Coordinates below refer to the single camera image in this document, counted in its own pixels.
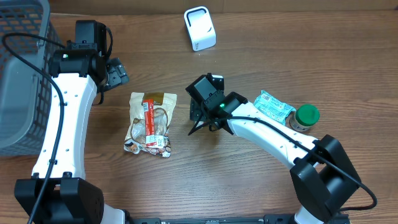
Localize white brown snack wrapper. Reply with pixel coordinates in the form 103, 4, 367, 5
124, 92, 177, 158

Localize teal wipes packet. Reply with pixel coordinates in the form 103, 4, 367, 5
254, 90, 296, 125

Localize red white snack bar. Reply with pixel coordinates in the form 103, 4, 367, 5
142, 99, 157, 147

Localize green lid glass jar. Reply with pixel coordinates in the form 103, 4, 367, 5
289, 104, 320, 132

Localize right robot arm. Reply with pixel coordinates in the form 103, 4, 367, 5
186, 73, 360, 223

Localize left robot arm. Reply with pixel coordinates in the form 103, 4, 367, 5
14, 20, 131, 223

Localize white barcode scanner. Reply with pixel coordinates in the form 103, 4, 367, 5
183, 6, 216, 52

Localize grey plastic mesh basket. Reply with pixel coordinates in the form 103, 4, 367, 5
1, 0, 60, 156

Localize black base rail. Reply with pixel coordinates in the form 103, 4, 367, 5
124, 213, 352, 224

